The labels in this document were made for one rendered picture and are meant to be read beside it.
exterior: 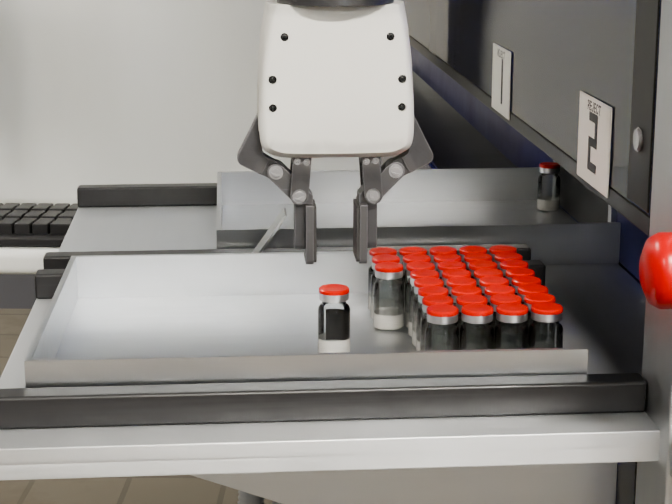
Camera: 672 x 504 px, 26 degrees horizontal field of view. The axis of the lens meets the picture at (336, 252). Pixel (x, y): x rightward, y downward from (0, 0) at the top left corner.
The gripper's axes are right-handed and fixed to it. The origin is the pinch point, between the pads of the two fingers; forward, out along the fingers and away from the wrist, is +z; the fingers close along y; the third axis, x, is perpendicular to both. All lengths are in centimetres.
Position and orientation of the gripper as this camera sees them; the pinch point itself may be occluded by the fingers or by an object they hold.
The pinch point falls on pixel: (335, 229)
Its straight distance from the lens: 96.9
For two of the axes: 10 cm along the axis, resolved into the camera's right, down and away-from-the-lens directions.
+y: -10.0, 0.2, -0.7
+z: 0.0, 9.7, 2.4
